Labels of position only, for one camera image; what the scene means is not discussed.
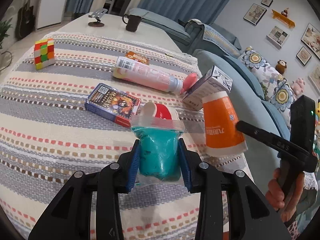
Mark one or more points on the orange wall shelf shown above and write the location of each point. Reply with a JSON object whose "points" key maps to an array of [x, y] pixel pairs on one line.
{"points": [[283, 19]]}

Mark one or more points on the blue sofa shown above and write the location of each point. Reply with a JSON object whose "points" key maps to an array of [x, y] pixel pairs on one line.
{"points": [[208, 43]]}

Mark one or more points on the striped woven tablecloth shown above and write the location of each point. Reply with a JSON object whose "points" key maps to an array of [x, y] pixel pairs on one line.
{"points": [[47, 135]]}

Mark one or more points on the collage picture canvas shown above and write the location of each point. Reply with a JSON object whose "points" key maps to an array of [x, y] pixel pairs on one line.
{"points": [[277, 37]]}

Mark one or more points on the black mug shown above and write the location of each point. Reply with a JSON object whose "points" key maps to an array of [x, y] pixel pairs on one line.
{"points": [[132, 22]]}

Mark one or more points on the blue seat cushion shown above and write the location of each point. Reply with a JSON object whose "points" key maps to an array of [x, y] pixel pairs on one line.
{"points": [[277, 119], [246, 75]]}

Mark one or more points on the orange paper cup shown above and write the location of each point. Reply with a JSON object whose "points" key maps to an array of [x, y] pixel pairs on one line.
{"points": [[220, 119]]}

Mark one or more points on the white carton on table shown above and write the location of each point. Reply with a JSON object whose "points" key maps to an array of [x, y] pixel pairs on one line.
{"points": [[215, 80]]}

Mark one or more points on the small cup picture frame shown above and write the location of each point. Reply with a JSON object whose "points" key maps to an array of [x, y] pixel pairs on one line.
{"points": [[304, 56]]}

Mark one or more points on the red gourd ornament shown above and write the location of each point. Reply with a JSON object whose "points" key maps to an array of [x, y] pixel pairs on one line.
{"points": [[285, 12]]}

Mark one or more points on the small top picture frame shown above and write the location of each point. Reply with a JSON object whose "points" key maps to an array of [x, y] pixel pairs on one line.
{"points": [[267, 2]]}

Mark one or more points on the phone stand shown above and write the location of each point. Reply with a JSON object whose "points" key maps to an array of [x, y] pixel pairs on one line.
{"points": [[97, 15]]}

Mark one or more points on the leopard print sleeve forearm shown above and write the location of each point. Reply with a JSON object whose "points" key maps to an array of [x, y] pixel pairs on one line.
{"points": [[292, 227]]}

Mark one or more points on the brown monkey plush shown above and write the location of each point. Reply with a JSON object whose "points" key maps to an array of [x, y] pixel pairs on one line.
{"points": [[281, 67]]}

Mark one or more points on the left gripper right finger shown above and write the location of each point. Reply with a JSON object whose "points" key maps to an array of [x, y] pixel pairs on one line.
{"points": [[250, 215]]}

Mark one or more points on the right hand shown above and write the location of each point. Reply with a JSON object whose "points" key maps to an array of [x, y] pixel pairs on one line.
{"points": [[275, 195]]}

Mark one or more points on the blue seat cushion right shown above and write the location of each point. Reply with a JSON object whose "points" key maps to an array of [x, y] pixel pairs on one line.
{"points": [[277, 119]]}

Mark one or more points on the floral back cushion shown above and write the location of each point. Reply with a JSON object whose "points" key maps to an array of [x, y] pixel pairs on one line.
{"points": [[277, 90]]}

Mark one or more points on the blue seat cushion left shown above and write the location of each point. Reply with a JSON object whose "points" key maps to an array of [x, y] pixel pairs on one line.
{"points": [[246, 75]]}

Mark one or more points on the yellow Pikachu plush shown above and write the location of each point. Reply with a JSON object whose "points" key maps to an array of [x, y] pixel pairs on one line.
{"points": [[318, 110]]}

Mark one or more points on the red paper cup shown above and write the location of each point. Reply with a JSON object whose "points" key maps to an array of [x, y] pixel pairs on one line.
{"points": [[160, 115]]}

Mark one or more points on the pink pig plush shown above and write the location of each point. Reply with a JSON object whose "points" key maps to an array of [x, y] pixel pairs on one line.
{"points": [[298, 87]]}

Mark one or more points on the rubiks cube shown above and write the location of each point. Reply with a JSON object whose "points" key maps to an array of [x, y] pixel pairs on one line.
{"points": [[44, 55]]}

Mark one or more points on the teal putty bag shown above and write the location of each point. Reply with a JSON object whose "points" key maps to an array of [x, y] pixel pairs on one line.
{"points": [[158, 140]]}

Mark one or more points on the playing card box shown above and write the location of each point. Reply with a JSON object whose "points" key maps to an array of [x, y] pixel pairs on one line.
{"points": [[112, 104]]}

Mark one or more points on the left black picture frame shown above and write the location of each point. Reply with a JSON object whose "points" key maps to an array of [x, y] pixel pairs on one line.
{"points": [[254, 14]]}

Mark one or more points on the butterfly picture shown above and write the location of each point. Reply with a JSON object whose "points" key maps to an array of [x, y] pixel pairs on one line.
{"points": [[315, 77]]}

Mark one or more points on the pink white bottle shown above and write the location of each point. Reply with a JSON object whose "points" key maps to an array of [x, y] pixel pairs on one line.
{"points": [[139, 73]]}

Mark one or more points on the large floral picture frame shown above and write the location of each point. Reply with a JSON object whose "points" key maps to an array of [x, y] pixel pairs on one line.
{"points": [[311, 38]]}

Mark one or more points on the orange snack packet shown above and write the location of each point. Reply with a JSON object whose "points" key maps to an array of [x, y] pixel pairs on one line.
{"points": [[137, 57]]}

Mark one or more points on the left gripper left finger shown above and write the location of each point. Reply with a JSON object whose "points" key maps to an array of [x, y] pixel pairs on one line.
{"points": [[68, 215]]}

